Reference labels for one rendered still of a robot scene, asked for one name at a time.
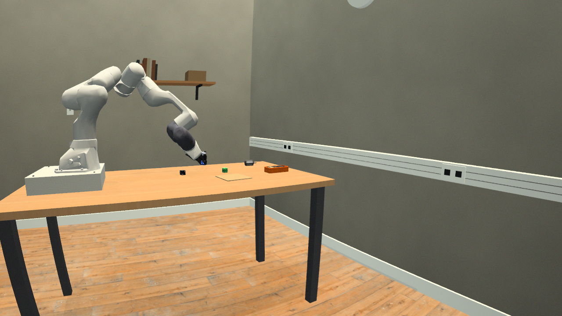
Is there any tan textured mat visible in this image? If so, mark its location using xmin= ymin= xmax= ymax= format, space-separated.
xmin=215 ymin=173 xmax=252 ymax=181

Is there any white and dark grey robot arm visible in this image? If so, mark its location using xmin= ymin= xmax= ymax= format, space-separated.
xmin=54 ymin=62 xmax=202 ymax=173

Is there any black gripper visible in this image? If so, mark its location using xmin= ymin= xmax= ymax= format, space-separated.
xmin=196 ymin=151 xmax=207 ymax=165

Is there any orange digital multimeter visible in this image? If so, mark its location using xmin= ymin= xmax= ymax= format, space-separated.
xmin=264 ymin=165 xmax=288 ymax=173

